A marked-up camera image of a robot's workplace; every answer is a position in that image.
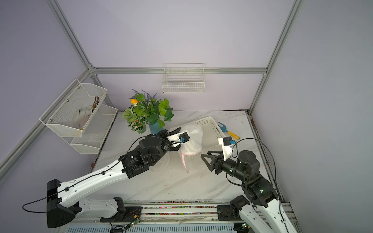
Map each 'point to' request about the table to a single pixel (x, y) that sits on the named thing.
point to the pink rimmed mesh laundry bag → (194, 145)
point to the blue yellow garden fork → (224, 129)
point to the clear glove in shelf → (82, 115)
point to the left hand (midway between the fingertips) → (176, 128)
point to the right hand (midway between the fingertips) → (204, 157)
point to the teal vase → (154, 128)
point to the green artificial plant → (146, 109)
